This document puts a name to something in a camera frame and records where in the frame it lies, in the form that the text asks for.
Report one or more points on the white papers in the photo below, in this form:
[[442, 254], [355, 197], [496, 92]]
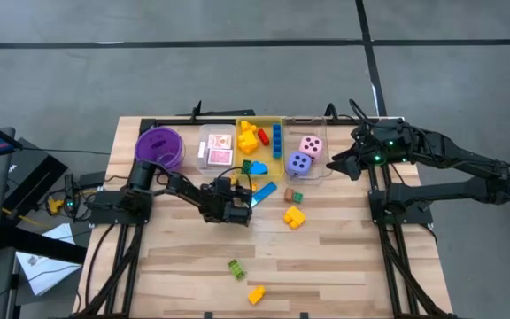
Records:
[[47, 274]]

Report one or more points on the large yellow toy block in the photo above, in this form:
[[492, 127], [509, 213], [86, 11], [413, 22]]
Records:
[[295, 218]]

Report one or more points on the yellow connector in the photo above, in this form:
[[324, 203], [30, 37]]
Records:
[[54, 206]]

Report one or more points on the lime green toy block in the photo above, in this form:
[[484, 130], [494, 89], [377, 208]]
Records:
[[237, 269]]

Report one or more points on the small black clamp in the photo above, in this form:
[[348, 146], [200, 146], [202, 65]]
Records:
[[208, 316], [304, 316]]

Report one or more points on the small green toy block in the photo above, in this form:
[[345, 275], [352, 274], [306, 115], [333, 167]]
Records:
[[298, 198]]

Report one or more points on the purple plastic bucket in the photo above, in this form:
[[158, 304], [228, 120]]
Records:
[[157, 146]]

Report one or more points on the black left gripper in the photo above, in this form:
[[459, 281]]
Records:
[[219, 204]]

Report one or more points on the purple foam die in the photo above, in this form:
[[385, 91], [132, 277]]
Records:
[[298, 164]]

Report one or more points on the red toy block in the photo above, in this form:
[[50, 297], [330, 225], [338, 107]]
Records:
[[263, 136]]

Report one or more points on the pink foam die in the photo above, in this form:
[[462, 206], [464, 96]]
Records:
[[311, 147]]

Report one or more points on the long blue flat block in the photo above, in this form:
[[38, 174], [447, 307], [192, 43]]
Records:
[[266, 191]]

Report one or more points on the black case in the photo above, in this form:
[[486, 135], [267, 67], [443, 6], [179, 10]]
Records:
[[33, 177]]

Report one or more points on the clear plastic bin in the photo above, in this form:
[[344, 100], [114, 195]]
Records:
[[290, 133]]

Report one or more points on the white playing card box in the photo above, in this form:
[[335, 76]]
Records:
[[202, 150]]

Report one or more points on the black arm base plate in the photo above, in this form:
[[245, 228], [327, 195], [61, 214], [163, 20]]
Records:
[[419, 212], [100, 215]]

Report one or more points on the small blue toy piece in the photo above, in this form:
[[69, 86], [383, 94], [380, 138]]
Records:
[[258, 168]]

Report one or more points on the small clear plastic container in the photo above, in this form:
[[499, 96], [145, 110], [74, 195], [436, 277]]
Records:
[[204, 168]]

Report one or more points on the large blue toy block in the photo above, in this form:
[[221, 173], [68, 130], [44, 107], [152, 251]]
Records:
[[276, 142]]

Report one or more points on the yellow translucent tray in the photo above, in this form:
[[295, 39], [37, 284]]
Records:
[[275, 170]]

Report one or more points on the small orange toy block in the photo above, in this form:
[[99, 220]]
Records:
[[254, 187]]

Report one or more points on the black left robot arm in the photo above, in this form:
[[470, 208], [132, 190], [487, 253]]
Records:
[[184, 188]]

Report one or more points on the black power strip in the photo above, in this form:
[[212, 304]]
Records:
[[70, 204]]

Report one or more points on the red playing card box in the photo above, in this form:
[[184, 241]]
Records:
[[219, 157], [219, 142]]

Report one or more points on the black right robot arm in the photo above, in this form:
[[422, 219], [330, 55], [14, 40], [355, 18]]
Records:
[[458, 155]]

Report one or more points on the brown toy block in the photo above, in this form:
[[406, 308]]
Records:
[[288, 195]]

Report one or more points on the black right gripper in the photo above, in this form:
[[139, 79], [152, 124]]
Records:
[[370, 148]]

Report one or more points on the dark green toy block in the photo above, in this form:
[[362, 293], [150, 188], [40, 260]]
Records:
[[246, 166]]

